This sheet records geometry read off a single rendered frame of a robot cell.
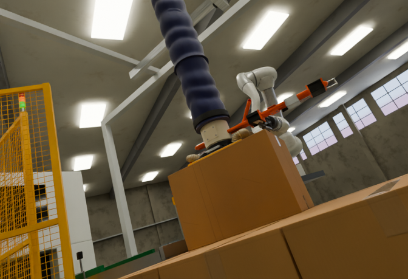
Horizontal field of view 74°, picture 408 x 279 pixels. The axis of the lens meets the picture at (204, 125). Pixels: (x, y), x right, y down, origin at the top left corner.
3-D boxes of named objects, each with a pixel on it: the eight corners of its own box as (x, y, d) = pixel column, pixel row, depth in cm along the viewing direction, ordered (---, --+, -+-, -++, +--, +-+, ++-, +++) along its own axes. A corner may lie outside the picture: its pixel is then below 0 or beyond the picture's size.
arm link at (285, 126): (286, 123, 168) (272, 138, 172) (295, 126, 180) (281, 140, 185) (275, 112, 173) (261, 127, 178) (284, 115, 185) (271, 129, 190)
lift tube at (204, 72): (188, 132, 161) (147, 6, 199) (210, 135, 178) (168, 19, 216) (217, 114, 150) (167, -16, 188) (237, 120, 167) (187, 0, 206)
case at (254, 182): (188, 251, 136) (167, 175, 151) (221, 238, 170) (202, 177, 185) (302, 212, 115) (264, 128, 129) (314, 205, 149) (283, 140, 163)
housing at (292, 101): (286, 106, 142) (282, 99, 143) (289, 109, 148) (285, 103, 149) (299, 100, 139) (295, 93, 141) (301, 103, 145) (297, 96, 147)
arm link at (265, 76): (275, 161, 227) (299, 152, 230) (283, 163, 211) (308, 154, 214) (246, 73, 227) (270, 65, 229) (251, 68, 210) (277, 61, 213)
